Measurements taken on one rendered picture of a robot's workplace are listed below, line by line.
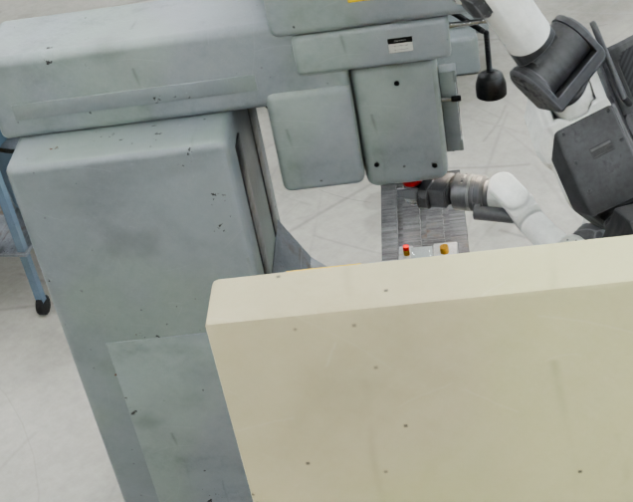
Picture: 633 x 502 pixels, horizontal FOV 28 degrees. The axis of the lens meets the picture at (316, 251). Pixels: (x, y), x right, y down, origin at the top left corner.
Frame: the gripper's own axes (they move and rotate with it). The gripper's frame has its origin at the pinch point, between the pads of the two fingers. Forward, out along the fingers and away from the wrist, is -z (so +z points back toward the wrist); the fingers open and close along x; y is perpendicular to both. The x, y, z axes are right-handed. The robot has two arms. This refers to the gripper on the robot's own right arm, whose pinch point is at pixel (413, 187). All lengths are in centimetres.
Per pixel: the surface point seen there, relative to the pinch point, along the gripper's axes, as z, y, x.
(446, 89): 10.8, -26.3, -2.0
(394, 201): -23, 31, -37
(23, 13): -378, 119, -311
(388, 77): 2.7, -35.4, 9.9
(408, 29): 8.9, -46.9, 9.7
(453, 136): 11.0, -13.6, -2.1
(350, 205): -102, 123, -157
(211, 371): -42, 30, 41
